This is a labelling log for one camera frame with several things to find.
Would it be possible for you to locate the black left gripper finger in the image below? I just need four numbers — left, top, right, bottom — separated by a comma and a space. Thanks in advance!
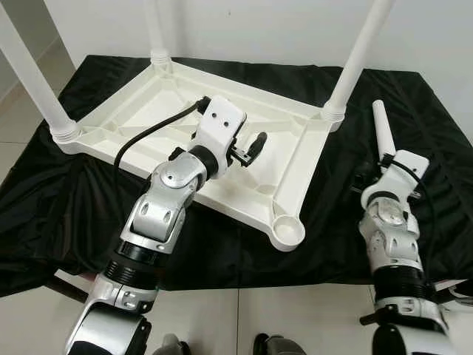
245, 132, 268, 165

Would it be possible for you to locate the white plastic table leg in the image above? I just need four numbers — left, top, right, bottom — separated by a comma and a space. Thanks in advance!
321, 0, 398, 132
0, 7, 81, 143
372, 100, 428, 226
143, 0, 174, 73

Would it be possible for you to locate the black table cloth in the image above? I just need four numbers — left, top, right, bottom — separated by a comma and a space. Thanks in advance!
0, 55, 473, 297

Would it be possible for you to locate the grey right robot foot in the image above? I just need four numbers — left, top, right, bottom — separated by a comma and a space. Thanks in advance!
253, 334, 307, 355

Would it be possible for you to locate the grey robot foot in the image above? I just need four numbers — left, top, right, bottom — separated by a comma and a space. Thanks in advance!
152, 333, 191, 355
253, 334, 307, 355

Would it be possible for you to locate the grey left robot foot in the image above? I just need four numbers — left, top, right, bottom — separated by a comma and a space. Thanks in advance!
152, 333, 191, 355

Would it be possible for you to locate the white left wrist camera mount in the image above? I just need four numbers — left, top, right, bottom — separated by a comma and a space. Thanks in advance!
194, 96, 248, 160

